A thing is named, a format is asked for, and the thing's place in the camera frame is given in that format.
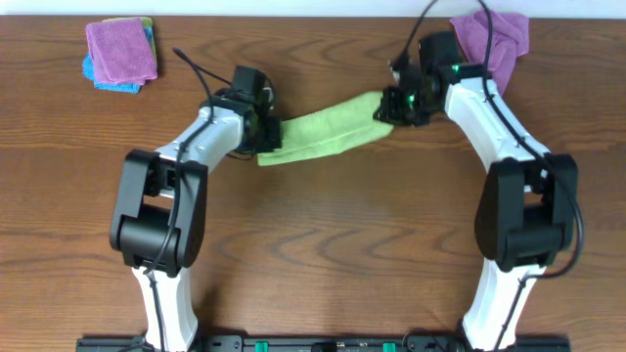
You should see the light green microfiber cloth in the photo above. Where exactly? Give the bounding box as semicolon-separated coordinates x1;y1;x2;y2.
257;91;393;166

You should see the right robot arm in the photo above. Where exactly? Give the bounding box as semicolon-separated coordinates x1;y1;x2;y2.
373;63;584;351

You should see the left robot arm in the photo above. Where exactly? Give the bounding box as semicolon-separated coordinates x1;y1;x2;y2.
110;97;280;351

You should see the crumpled purple cloth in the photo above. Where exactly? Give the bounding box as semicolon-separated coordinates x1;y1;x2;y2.
450;10;529;95

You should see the folded green cloth in stack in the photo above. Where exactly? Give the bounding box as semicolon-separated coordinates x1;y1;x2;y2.
103;17;157;60

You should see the folded pink cloth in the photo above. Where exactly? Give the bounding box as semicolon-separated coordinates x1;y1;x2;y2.
85;17;157;85

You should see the folded blue cloth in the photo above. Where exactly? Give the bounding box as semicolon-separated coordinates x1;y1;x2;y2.
82;51;146;94

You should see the black mounting rail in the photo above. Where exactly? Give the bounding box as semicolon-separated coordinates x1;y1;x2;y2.
75;335;571;352

